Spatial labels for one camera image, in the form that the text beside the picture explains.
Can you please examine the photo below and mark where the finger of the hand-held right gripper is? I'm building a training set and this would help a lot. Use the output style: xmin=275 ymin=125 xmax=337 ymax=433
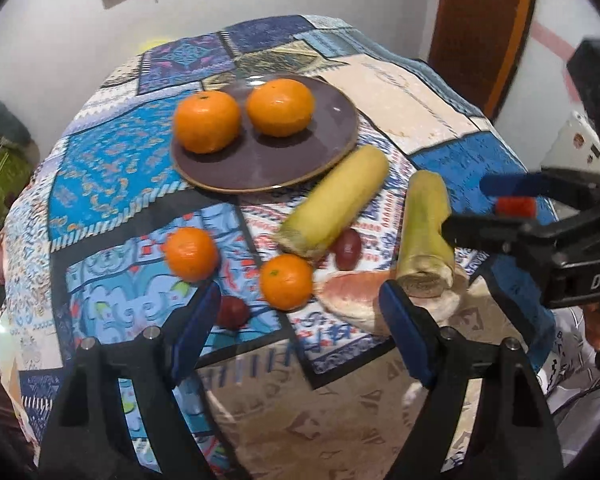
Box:
xmin=441 ymin=200 xmax=600 ymax=271
xmin=480 ymin=167 xmax=600 ymax=211

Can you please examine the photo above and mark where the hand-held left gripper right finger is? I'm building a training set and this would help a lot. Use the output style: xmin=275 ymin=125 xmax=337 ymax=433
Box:
xmin=379 ymin=280 xmax=563 ymax=480

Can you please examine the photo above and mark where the large orange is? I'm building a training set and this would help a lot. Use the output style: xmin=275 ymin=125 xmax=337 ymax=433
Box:
xmin=174 ymin=91 xmax=242 ymax=155
xmin=245 ymin=78 xmax=315 ymax=137

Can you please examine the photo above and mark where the brown wooden door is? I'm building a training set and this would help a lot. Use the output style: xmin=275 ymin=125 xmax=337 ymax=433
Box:
xmin=427 ymin=0 xmax=541 ymax=121

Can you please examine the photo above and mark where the green cardboard box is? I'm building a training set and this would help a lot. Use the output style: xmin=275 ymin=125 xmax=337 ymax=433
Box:
xmin=0 ymin=149 xmax=35 ymax=223

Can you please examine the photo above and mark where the blue patchwork tablecloth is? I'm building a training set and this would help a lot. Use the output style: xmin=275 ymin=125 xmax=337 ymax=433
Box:
xmin=0 ymin=14 xmax=563 ymax=480

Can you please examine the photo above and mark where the dark red jujube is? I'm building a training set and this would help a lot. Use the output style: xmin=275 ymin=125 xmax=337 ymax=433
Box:
xmin=216 ymin=296 xmax=252 ymax=331
xmin=334 ymin=228 xmax=363 ymax=270

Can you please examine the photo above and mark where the dark grey plush cushion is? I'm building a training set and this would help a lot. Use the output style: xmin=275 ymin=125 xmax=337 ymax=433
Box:
xmin=0 ymin=99 xmax=32 ymax=150

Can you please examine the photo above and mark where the white box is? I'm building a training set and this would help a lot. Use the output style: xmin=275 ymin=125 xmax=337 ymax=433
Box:
xmin=540 ymin=110 xmax=600 ymax=176

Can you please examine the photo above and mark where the small mandarin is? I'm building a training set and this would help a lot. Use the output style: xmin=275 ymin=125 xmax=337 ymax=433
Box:
xmin=259 ymin=254 xmax=314 ymax=312
xmin=165 ymin=226 xmax=220 ymax=283

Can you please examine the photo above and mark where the white patterned clothing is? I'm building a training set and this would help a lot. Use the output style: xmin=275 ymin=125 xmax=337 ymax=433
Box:
xmin=535 ymin=305 xmax=600 ymax=456

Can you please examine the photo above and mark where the person's right hand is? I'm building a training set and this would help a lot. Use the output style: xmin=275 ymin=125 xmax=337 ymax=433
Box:
xmin=582 ymin=302 xmax=600 ymax=353

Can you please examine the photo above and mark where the brown round plate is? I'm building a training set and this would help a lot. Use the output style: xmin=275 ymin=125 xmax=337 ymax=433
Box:
xmin=170 ymin=75 xmax=360 ymax=195

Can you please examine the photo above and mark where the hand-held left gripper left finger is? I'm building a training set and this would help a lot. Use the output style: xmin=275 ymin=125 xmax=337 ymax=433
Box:
xmin=39 ymin=280 xmax=222 ymax=480

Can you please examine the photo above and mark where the yellow object behind table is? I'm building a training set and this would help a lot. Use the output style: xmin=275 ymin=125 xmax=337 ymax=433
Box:
xmin=139 ymin=35 xmax=170 ymax=55

